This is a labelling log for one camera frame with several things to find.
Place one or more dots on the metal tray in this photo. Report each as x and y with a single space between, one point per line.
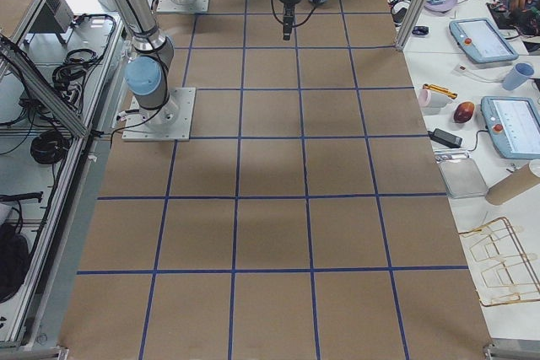
460 173

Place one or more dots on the cardboard tube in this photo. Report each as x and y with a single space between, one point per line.
521 180

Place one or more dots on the aluminium frame post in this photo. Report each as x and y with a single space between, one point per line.
417 1

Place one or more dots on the near teach pendant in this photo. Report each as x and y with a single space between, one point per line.
513 125

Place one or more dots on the light blue plastic cup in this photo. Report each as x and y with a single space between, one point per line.
517 76

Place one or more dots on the gold metal tool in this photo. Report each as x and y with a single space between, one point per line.
441 90

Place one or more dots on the gold wire rack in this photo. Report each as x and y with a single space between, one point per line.
503 270

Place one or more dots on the red apple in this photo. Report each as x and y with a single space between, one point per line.
464 112

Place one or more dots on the teach pendant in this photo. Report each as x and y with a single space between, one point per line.
513 125
481 41

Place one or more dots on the purple plate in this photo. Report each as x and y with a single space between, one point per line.
441 7

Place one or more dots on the black power adapter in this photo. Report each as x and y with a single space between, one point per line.
445 138

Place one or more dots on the far teach pendant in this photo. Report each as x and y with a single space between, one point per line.
481 41

